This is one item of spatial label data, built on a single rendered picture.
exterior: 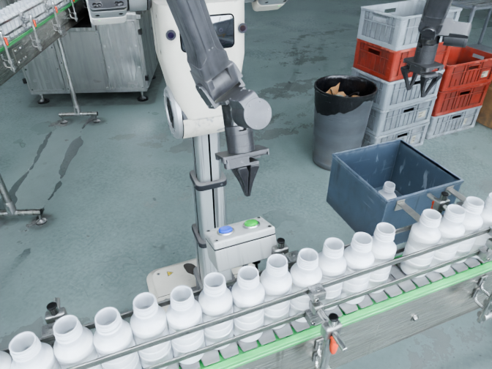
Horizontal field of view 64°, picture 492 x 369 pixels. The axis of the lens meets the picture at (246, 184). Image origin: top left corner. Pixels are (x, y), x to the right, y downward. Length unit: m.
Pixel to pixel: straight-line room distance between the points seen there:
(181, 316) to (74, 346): 0.17
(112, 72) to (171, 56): 3.29
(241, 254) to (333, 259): 0.20
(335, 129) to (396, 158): 1.30
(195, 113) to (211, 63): 0.42
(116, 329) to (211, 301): 0.16
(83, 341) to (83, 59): 3.84
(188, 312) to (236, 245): 0.21
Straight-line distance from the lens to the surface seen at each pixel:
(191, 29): 0.69
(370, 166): 1.63
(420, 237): 0.91
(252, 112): 0.72
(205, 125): 1.16
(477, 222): 1.00
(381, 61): 3.14
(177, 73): 1.09
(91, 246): 2.60
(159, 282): 1.93
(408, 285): 0.97
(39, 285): 2.49
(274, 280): 0.73
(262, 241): 0.85
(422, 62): 1.30
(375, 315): 0.92
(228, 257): 0.84
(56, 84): 4.57
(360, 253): 0.80
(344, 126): 2.93
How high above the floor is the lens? 1.68
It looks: 35 degrees down
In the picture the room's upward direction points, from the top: straight up
